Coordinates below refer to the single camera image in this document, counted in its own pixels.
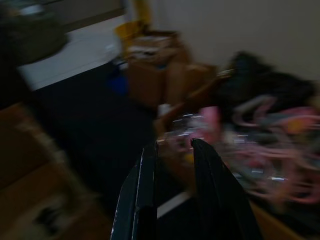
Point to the large brown cardboard box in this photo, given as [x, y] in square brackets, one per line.
[30, 175]

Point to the open cardboard box with items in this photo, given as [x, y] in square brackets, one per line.
[147, 70]

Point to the pink mixed trash pile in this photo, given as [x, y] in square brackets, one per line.
[270, 150]

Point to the brown rubbish bin box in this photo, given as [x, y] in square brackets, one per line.
[180, 110]

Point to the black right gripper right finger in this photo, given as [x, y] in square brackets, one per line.
[217, 195]

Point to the yellow bucket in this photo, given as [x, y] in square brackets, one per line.
[131, 31]

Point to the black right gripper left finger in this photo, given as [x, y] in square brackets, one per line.
[140, 195]

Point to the blue plastic item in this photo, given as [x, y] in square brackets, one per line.
[117, 86]

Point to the small plain cardboard box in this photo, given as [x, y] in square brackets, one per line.
[185, 82]

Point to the dark woven basket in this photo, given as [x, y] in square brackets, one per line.
[27, 35]

